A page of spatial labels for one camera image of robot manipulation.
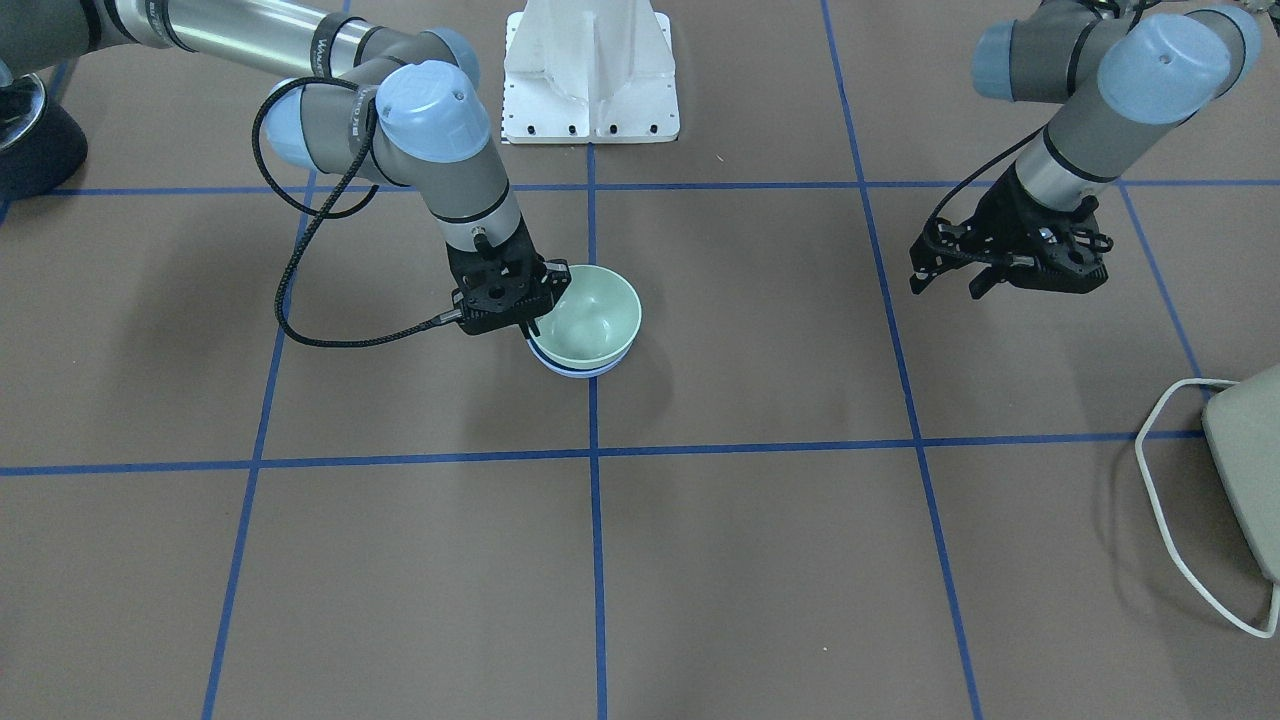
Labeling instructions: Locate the cream and chrome toaster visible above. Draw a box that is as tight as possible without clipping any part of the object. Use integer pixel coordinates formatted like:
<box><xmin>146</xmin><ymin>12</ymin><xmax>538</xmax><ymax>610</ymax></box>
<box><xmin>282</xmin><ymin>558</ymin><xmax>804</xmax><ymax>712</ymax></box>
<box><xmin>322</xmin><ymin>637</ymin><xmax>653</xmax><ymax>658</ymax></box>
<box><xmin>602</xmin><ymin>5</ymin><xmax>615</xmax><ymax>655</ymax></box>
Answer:
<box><xmin>1202</xmin><ymin>366</ymin><xmax>1279</xmax><ymax>582</ymax></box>

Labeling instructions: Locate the dark blue saucepan with lid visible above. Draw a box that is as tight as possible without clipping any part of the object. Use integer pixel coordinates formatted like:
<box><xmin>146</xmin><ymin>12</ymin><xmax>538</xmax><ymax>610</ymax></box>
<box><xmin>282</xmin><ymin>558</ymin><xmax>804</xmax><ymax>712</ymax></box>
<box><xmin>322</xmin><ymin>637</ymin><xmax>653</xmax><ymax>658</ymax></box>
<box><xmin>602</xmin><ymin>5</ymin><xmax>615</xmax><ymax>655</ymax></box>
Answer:
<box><xmin>1</xmin><ymin>64</ymin><xmax>88</xmax><ymax>202</ymax></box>

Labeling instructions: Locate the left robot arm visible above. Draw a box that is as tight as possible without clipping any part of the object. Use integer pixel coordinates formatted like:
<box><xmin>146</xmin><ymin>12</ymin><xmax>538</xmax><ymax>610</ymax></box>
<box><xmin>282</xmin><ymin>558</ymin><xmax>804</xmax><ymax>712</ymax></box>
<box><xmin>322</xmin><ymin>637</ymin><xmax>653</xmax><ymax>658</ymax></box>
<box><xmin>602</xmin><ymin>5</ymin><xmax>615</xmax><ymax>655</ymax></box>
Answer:
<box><xmin>909</xmin><ymin>1</ymin><xmax>1263</xmax><ymax>299</ymax></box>

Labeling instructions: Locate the white toaster power cord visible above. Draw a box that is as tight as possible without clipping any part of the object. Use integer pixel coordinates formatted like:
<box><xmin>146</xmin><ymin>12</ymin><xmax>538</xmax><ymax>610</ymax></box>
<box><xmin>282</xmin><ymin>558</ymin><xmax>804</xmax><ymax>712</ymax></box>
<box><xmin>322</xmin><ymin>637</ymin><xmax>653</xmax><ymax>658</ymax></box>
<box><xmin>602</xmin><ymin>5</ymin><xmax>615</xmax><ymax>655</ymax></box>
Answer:
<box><xmin>1135</xmin><ymin>378</ymin><xmax>1280</xmax><ymax>639</ymax></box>

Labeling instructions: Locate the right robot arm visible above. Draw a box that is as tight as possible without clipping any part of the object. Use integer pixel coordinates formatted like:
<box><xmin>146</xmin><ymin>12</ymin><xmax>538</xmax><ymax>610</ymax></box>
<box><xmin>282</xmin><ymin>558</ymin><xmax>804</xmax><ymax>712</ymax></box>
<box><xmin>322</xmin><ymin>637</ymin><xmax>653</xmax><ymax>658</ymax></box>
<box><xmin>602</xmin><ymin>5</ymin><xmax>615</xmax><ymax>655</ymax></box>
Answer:
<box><xmin>1</xmin><ymin>1</ymin><xmax>571</xmax><ymax>348</ymax></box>

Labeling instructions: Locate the blue bowl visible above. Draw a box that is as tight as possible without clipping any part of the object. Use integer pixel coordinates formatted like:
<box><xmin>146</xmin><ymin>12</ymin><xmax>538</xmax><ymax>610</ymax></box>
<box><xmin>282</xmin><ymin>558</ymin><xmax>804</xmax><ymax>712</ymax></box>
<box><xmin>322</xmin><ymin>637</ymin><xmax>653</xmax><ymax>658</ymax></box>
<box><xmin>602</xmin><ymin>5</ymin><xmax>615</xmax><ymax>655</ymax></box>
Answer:
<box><xmin>526</xmin><ymin>340</ymin><xmax>627</xmax><ymax>379</ymax></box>

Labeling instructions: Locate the green bowl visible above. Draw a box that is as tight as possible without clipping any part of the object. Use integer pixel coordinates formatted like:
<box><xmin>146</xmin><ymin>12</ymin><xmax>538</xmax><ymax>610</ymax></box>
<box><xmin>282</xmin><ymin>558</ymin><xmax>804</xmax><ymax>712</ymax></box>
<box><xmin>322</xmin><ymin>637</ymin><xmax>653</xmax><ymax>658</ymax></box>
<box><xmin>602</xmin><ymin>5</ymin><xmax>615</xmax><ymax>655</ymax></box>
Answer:
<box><xmin>534</xmin><ymin>264</ymin><xmax>643</xmax><ymax>369</ymax></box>

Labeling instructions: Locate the white pedestal column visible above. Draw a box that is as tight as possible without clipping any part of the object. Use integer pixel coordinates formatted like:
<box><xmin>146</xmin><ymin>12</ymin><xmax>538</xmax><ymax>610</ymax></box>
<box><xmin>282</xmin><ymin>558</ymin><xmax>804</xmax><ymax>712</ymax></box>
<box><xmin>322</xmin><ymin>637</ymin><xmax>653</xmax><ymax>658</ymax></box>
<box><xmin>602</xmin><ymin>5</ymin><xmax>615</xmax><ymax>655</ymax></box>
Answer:
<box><xmin>500</xmin><ymin>1</ymin><xmax>681</xmax><ymax>145</ymax></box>

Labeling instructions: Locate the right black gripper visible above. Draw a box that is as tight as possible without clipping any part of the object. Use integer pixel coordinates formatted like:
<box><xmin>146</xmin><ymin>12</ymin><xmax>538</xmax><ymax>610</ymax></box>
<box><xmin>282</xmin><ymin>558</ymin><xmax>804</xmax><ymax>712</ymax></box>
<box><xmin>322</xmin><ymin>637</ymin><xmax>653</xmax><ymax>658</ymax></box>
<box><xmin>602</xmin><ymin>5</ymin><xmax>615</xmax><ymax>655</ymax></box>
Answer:
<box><xmin>445</xmin><ymin>222</ymin><xmax>571</xmax><ymax>341</ymax></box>

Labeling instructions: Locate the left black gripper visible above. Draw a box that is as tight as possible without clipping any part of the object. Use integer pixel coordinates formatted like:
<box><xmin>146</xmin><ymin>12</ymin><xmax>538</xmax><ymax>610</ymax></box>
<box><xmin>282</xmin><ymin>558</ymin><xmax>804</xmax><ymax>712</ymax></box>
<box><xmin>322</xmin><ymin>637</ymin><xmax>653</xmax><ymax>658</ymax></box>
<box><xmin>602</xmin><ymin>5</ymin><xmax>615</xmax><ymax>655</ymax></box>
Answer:
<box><xmin>909</xmin><ymin>168</ymin><xmax>1114</xmax><ymax>299</ymax></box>

